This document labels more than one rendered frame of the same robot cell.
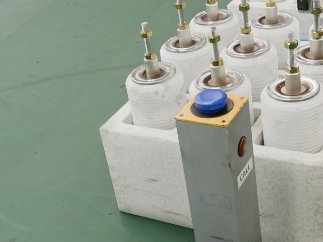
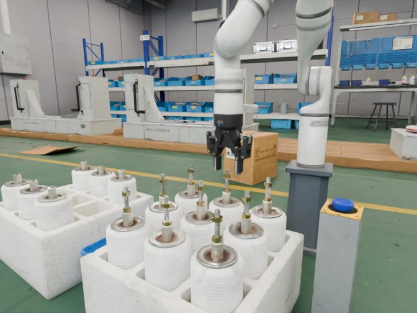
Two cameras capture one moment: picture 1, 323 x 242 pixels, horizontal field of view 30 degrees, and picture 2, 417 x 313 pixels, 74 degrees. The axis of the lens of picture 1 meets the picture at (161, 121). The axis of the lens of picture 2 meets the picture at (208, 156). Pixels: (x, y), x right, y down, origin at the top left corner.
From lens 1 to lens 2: 103 cm
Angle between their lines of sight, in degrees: 85
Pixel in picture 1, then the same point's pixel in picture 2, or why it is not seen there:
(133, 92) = (234, 275)
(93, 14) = not seen: outside the picture
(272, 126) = (280, 234)
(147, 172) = not seen: outside the picture
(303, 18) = (104, 222)
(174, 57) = (185, 246)
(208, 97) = (345, 201)
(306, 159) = (296, 239)
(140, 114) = (237, 294)
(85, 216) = not seen: outside the picture
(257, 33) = (174, 214)
